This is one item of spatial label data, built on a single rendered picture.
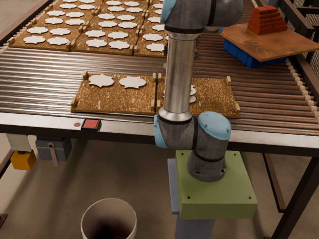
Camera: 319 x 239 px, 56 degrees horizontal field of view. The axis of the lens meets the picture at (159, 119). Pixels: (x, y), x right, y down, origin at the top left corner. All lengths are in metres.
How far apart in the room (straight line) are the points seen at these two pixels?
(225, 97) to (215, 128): 0.63
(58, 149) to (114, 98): 0.37
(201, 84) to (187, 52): 0.80
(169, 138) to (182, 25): 0.37
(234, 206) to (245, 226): 1.14
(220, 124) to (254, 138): 0.44
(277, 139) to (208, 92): 0.44
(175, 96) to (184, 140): 0.16
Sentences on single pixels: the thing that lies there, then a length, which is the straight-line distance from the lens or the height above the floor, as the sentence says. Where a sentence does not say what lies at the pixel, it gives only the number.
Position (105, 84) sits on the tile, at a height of 0.95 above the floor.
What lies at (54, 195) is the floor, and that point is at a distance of 2.37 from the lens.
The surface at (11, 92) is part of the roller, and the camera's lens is 1.76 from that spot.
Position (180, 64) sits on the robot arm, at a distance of 0.91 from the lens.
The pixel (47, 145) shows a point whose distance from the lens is 1.52.
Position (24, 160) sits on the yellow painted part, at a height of 0.69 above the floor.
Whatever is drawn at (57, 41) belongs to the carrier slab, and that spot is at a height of 0.95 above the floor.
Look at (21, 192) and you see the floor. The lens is 2.46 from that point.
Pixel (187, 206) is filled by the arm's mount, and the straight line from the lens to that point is 1.06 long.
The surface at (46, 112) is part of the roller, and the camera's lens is 1.55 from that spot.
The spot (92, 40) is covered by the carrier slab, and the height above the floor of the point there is 0.95.
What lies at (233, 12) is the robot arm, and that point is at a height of 1.54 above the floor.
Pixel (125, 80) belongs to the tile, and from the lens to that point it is 1.67.
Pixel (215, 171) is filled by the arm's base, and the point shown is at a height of 1.01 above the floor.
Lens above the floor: 1.81
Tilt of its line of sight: 39 degrees down
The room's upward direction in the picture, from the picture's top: 3 degrees clockwise
